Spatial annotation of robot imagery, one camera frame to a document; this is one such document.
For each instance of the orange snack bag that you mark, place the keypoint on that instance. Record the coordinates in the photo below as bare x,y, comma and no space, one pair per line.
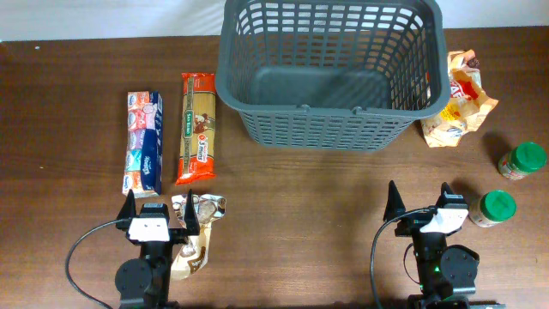
468,106

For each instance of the silver brown snack pouch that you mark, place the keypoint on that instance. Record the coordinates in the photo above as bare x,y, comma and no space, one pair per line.
193,256

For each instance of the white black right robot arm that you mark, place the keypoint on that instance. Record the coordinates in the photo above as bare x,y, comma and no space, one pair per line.
446,273

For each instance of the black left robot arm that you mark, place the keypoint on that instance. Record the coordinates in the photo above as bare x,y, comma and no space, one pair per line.
144,282

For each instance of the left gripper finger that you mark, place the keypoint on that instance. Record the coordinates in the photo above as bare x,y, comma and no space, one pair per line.
127,212
192,224

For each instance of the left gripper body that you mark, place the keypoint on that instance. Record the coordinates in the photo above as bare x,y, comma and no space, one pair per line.
177,236

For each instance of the San Remo spaghetti packet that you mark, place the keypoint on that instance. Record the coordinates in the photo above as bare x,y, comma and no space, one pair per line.
196,154

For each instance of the green-lid jar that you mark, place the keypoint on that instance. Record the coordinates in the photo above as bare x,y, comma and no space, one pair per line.
523,160
493,208

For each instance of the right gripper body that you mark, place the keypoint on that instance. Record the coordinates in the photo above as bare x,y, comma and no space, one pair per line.
412,224

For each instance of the grey plastic slotted basket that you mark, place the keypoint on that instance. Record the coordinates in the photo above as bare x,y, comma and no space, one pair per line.
349,75

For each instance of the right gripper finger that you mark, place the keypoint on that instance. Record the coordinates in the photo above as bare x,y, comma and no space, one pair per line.
445,197
395,206

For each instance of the Kleenex tissue multipack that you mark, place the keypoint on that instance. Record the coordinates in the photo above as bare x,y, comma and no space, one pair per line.
143,158

